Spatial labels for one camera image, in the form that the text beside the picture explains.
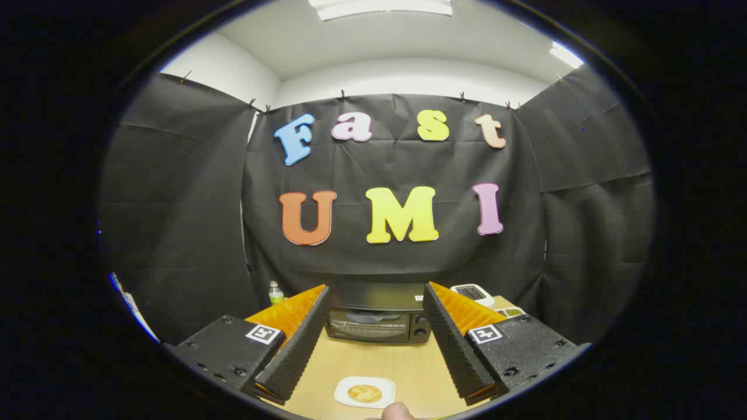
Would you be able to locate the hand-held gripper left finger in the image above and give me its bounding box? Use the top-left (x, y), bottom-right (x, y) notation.
top-left (163, 284), bottom-right (331, 406)

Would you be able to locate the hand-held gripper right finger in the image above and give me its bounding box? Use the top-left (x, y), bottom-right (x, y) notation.
top-left (423, 281), bottom-right (591, 406)

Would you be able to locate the golden bread roll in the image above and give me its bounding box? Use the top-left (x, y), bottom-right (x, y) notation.
top-left (347, 384), bottom-right (383, 404)

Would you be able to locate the black toaster oven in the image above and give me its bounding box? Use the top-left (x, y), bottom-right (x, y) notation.
top-left (324, 282), bottom-right (432, 345)

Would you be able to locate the white pop-up toaster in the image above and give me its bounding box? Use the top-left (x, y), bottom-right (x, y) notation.
top-left (450, 283), bottom-right (495, 309)

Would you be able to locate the white plate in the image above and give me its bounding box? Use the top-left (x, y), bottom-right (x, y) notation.
top-left (334, 376), bottom-right (396, 408)

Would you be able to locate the small ceiling light panel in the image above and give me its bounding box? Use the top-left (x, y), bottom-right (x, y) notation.
top-left (549, 41), bottom-right (584, 69)

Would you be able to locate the long ceiling light panel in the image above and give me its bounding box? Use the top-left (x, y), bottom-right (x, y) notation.
top-left (308, 0), bottom-right (453, 22)

